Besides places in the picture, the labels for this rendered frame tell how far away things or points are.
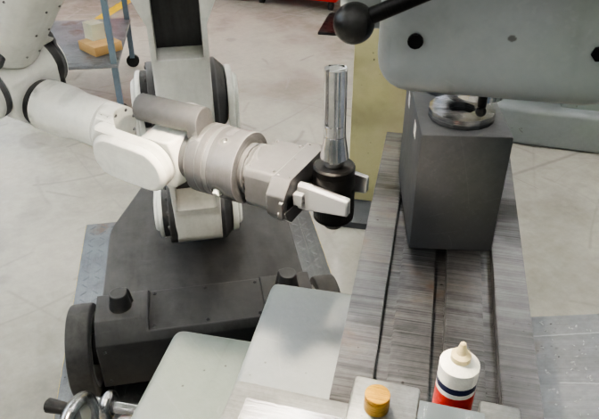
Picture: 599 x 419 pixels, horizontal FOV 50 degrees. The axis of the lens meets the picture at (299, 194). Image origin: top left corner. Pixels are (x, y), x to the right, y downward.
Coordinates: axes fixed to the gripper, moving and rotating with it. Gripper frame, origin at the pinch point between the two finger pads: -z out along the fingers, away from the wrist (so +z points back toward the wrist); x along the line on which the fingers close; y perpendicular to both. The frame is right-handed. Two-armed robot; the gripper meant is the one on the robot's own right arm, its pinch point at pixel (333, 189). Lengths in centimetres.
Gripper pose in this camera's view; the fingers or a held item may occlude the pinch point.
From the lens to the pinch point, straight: 72.5
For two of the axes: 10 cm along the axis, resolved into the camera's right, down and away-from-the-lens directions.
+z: -8.9, -2.4, 3.9
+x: 4.6, -4.8, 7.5
